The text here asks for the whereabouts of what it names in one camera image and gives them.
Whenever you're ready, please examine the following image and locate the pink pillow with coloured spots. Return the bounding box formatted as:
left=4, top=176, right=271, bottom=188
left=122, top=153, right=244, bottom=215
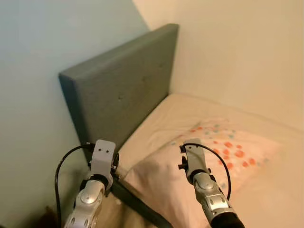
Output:
left=123, top=118, right=285, bottom=228

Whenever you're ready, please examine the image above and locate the grey-blue upholstered headboard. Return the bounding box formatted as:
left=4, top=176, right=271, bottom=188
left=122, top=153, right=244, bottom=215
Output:
left=58, top=23, right=180, bottom=164

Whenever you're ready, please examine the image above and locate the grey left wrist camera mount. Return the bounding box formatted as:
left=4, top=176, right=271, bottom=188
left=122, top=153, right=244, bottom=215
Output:
left=89, top=140, right=117, bottom=180

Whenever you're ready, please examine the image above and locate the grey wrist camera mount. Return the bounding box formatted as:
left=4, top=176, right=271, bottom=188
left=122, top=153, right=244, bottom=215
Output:
left=89, top=140, right=117, bottom=180
left=183, top=138, right=206, bottom=172

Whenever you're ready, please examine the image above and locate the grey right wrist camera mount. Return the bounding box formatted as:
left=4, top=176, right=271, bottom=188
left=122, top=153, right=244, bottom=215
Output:
left=183, top=138, right=206, bottom=172

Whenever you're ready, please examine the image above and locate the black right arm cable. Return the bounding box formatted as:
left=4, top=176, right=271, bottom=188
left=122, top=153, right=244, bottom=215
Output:
left=180, top=142, right=232, bottom=200

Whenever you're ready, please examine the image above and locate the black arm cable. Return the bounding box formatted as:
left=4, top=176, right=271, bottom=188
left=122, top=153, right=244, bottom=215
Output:
left=54, top=142, right=95, bottom=228
left=180, top=142, right=232, bottom=200

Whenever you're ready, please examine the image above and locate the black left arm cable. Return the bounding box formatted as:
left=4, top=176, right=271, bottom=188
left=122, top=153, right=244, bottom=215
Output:
left=54, top=142, right=95, bottom=228

